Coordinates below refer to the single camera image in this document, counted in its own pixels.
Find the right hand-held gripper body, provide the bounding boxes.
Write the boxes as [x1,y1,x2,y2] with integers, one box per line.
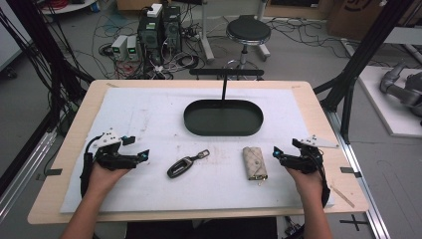
[280,133,339,174]

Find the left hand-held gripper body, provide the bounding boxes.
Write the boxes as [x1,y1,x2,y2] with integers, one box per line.
[90,128,138,172]

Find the beige key case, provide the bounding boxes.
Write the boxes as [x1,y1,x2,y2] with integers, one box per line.
[242,145,269,182]

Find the black car key fob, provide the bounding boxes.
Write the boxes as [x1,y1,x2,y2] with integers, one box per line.
[166,148,211,179]

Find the black oval tray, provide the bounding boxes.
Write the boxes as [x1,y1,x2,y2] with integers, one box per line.
[183,99,265,137]

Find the person's left hand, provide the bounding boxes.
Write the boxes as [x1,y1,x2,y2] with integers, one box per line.
[87,161,131,196]

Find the person's right hand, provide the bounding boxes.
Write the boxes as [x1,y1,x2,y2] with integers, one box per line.
[285,167,325,201]

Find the black tape strip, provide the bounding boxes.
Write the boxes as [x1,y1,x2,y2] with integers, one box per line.
[339,166,363,179]

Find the thin wooden stick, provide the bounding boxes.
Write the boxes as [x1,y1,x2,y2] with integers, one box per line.
[329,185,356,209]

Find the white table mat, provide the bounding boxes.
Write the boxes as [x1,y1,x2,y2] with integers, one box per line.
[59,87,334,214]

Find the black tape cross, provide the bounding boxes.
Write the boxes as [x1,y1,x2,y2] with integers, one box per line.
[338,213,369,233]

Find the white floor platform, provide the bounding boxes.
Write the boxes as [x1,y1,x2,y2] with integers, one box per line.
[357,65,422,139]

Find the person's dark clothing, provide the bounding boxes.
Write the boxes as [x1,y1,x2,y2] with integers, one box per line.
[124,216,279,239]

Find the white power supply unit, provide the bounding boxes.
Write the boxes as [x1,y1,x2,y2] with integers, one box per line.
[125,35,141,62]
[110,34,129,62]

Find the black T-shaped stand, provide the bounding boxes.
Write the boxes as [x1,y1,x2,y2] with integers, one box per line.
[188,68,266,101]

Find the black computer tower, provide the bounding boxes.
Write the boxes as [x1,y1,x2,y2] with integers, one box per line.
[161,5,183,54]
[136,13,164,67]

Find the white power strip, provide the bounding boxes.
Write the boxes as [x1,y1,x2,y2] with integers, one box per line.
[340,37,358,58]

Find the black round stool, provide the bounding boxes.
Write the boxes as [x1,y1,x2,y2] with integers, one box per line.
[225,14,273,73]

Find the white desk leg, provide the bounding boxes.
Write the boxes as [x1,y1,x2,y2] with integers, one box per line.
[198,0,216,63]

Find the white box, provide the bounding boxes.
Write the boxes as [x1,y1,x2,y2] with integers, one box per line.
[145,3,164,19]

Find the cardboard box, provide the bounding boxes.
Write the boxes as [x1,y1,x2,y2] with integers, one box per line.
[325,0,422,42]

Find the white round table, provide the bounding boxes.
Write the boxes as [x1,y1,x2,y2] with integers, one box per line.
[39,0,98,16]

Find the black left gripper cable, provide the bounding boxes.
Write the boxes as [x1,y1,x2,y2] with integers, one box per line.
[80,134,102,199]

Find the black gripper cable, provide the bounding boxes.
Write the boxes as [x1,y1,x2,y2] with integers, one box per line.
[316,148,332,209]
[80,134,102,199]

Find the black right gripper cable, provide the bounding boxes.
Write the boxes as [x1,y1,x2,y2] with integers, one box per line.
[316,148,332,209]

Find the aluminium rail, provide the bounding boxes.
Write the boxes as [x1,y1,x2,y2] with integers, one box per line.
[325,109,393,239]
[0,128,58,222]

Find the black frame post with cables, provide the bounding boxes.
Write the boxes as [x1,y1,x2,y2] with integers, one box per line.
[0,0,96,137]

